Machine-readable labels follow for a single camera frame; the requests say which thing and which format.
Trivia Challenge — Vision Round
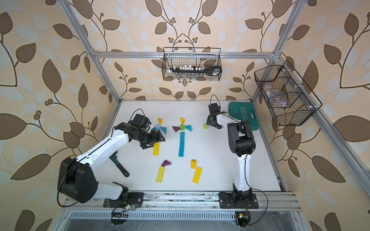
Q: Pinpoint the yellow rectangular block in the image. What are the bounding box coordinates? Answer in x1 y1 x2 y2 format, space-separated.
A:
192 167 202 184
153 142 159 156

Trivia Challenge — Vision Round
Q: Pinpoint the purple triangular prism block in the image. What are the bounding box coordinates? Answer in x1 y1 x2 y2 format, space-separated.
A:
172 126 181 132
161 160 171 167

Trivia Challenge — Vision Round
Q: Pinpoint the teal rectangular block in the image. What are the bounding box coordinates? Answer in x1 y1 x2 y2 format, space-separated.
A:
180 131 185 144
179 143 185 157

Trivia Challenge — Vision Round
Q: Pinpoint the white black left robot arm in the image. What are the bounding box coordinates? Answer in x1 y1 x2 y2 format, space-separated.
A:
57 114 165 207

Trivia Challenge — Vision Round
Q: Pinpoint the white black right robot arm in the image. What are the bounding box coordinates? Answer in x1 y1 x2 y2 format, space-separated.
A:
206 103 256 207

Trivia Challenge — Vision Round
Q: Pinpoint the green plastic tool case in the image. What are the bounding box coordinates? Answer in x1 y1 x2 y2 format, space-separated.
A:
228 102 260 131

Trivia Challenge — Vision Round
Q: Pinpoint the dark green pipe wrench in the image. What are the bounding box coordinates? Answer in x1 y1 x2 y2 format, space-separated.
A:
109 151 130 178

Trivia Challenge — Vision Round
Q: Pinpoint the yellow-green rectangular block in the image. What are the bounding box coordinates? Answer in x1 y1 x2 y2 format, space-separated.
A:
156 166 165 183

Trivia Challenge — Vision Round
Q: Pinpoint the plastic bag in basket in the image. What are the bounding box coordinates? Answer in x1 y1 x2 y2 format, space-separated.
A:
263 84 289 108

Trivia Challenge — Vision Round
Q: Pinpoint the socket set rail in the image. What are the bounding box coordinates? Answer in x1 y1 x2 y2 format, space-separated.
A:
168 66 222 77

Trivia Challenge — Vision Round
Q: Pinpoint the black wire basket back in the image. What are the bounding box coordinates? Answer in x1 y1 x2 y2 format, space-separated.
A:
161 47 222 82

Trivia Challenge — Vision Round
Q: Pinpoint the black wire basket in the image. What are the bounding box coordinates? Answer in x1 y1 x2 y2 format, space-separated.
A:
161 47 222 82
254 61 322 126

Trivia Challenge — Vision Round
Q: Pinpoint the black wire basket right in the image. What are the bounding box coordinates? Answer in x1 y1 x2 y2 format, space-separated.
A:
254 61 322 126

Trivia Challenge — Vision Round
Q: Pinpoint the aluminium front rail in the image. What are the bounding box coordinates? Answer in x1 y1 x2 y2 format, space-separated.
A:
61 190 302 213

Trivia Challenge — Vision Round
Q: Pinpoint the aluminium frame post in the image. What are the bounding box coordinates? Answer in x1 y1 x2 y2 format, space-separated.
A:
251 0 308 103

